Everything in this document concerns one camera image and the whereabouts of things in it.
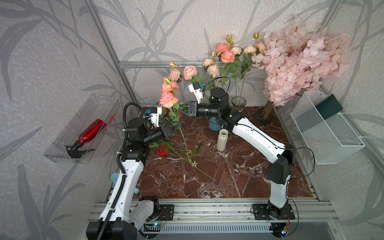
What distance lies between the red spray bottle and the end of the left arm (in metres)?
0.20

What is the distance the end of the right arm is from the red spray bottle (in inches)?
15.1

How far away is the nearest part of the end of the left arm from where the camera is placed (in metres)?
0.53
